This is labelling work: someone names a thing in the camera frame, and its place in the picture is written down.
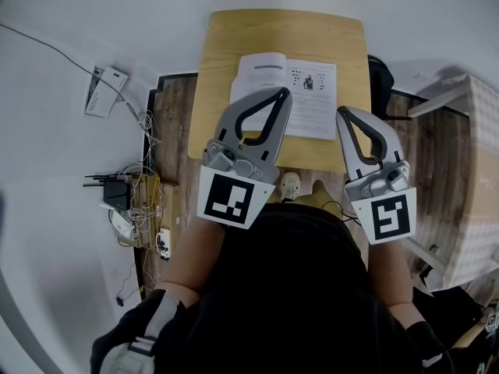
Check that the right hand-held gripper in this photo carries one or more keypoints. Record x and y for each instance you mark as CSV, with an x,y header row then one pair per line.
x,y
390,218

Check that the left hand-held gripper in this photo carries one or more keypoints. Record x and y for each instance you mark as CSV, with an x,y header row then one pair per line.
x,y
230,201

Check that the yellow covered booklet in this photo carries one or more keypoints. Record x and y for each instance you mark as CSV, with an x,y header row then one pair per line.
x,y
312,111

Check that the person's left forearm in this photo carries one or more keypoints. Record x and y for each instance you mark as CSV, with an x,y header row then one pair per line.
x,y
191,259

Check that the person's right forearm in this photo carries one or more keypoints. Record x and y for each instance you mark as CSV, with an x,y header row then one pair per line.
x,y
390,275

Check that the person's yellow trousers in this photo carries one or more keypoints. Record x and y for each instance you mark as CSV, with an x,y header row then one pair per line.
x,y
317,195

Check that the person's beige shoe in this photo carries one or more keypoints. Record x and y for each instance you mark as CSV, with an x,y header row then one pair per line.
x,y
290,185

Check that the black backpack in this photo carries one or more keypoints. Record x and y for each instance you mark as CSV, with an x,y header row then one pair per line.
x,y
380,84

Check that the brown cardboard box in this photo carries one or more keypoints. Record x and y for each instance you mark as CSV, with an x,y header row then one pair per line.
x,y
171,205

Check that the table with checkered cloth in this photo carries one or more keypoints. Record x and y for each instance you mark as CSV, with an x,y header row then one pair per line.
x,y
483,170

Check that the white power strip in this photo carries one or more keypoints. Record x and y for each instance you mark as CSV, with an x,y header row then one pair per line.
x,y
163,242

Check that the black router with antennas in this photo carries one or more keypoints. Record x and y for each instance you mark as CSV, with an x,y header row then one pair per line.
x,y
117,197

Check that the white network device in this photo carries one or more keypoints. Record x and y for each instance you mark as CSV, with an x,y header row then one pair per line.
x,y
121,224

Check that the person's black shirt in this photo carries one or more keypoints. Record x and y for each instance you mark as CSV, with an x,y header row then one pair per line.
x,y
280,294

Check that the white wall socket panel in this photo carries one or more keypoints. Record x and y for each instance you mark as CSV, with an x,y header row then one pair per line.
x,y
107,92

